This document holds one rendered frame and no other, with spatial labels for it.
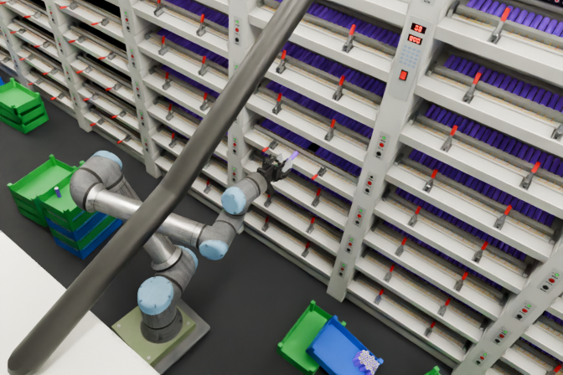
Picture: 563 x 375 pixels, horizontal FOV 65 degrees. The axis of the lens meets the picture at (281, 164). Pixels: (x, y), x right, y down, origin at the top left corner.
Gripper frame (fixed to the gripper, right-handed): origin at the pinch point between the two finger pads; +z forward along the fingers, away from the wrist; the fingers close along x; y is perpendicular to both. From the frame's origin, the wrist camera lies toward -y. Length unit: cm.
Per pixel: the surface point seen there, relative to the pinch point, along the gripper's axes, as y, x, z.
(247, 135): -9.6, 31.3, 13.3
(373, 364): -79, -66, -4
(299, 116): 12.3, 6.8, 14.9
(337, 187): -9.8, -19.1, 12.4
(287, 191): -29.6, 5.1, 14.7
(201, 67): 14, 61, 12
